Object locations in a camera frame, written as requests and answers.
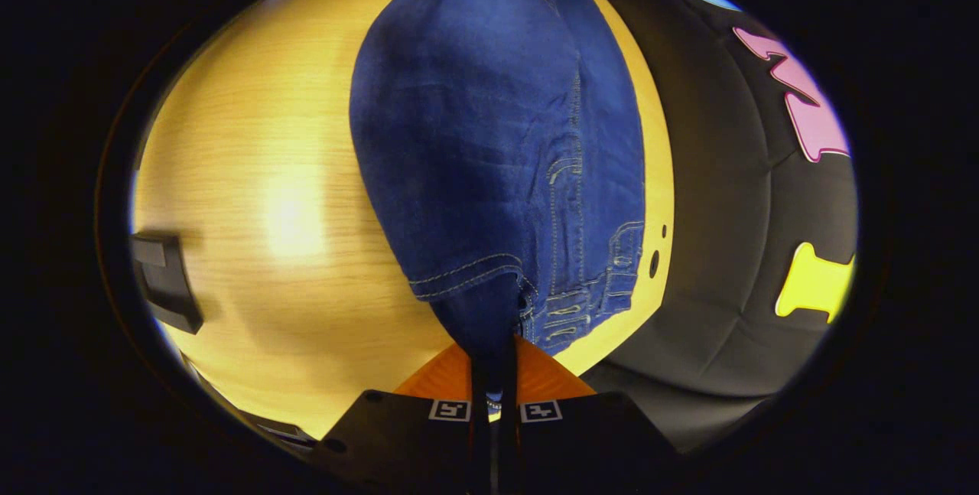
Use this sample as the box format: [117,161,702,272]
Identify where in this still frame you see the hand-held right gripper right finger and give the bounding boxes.
[499,334,683,495]

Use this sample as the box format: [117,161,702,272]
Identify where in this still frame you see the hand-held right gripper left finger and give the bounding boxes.
[316,340,494,495]

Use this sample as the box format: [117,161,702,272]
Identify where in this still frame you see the blue jeans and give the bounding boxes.
[350,0,647,412]

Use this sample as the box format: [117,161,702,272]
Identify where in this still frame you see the black backdrop cloth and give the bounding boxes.
[528,0,859,454]

